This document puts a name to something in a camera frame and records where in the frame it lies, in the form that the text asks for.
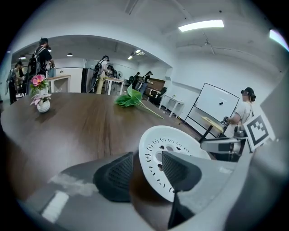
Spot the wooden-top desk grey panel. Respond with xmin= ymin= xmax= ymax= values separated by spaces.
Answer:
xmin=46 ymin=74 xmax=71 ymax=93

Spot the black cabinet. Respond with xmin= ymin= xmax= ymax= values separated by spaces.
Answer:
xmin=81 ymin=68 xmax=95 ymax=93

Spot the green artificial leaf sprig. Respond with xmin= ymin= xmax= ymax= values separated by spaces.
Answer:
xmin=114 ymin=85 xmax=164 ymax=120

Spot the pale pink flowers white pot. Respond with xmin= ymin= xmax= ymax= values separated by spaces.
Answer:
xmin=30 ymin=93 xmax=52 ymax=113

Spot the small yellow table black post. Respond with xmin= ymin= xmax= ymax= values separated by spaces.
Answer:
xmin=198 ymin=115 xmax=227 ymax=143

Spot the wooden-top white table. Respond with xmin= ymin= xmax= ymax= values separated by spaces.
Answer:
xmin=104 ymin=76 xmax=125 ymax=96

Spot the long ceiling light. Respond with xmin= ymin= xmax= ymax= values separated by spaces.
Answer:
xmin=269 ymin=28 xmax=289 ymax=52
xmin=177 ymin=19 xmax=225 ymax=32

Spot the white cabinet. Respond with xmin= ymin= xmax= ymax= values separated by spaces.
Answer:
xmin=55 ymin=67 xmax=84 ymax=93

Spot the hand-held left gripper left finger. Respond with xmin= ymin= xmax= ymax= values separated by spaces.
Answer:
xmin=18 ymin=151 xmax=169 ymax=231

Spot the white desk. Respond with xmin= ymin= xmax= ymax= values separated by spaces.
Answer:
xmin=158 ymin=93 xmax=185 ymax=118

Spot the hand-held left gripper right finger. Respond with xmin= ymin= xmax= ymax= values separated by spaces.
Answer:
xmin=161 ymin=151 xmax=240 ymax=230

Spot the white rolling whiteboard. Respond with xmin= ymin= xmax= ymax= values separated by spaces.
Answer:
xmin=179 ymin=83 xmax=240 ymax=139

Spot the white perforated steamer tray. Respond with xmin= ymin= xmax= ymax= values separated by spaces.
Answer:
xmin=138 ymin=125 xmax=212 ymax=203

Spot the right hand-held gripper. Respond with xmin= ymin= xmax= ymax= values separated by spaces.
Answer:
xmin=200 ymin=114 xmax=276 ymax=154

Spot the brown wooden cabinet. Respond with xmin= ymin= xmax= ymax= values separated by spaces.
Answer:
xmin=146 ymin=78 xmax=167 ymax=102

